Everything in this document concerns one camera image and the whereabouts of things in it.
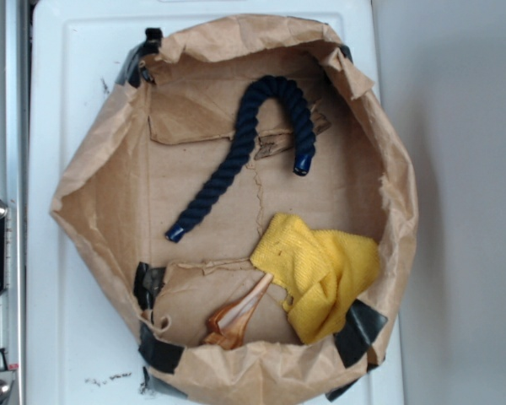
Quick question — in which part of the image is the dark blue twisted rope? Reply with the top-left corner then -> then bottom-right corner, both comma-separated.
164,75 -> 316,245

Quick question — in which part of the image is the yellow microfiber cloth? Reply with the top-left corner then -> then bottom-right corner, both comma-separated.
250,213 -> 380,344

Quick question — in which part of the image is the brown paper bag tray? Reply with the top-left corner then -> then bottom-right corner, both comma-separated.
51,14 -> 418,404

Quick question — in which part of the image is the crumpled brown packing tape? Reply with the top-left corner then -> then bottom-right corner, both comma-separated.
202,273 -> 273,350

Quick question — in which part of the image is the white plastic base board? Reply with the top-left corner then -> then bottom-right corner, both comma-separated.
24,1 -> 379,404

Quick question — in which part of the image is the aluminium frame rail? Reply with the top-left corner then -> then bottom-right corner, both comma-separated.
0,1 -> 28,404

